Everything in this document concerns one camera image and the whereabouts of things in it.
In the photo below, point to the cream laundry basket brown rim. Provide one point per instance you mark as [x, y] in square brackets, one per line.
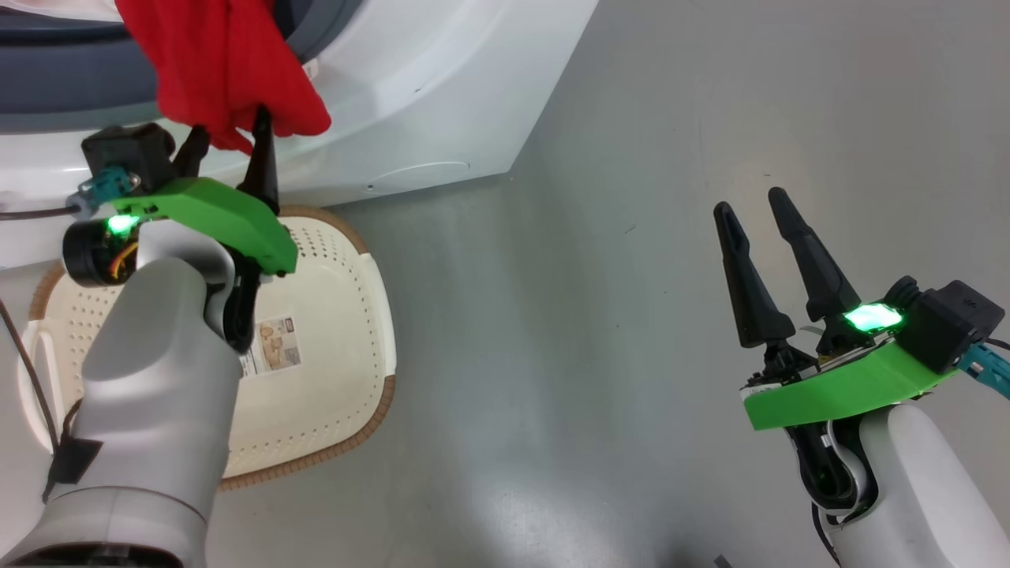
[339, 315]

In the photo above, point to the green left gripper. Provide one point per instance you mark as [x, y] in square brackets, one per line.
[229, 217]

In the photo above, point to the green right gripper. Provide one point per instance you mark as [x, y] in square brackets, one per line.
[844, 386]

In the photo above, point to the white front-load washing machine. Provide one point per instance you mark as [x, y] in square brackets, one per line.
[442, 79]

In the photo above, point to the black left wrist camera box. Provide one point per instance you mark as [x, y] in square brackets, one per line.
[130, 154]

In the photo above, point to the paper product label in basket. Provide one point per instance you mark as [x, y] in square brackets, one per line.
[272, 347]

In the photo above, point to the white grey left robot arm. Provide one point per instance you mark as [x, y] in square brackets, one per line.
[150, 394]

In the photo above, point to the red jersey with team lettering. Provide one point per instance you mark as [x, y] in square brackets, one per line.
[213, 63]

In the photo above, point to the round white filter cover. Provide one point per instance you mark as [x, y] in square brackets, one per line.
[418, 176]

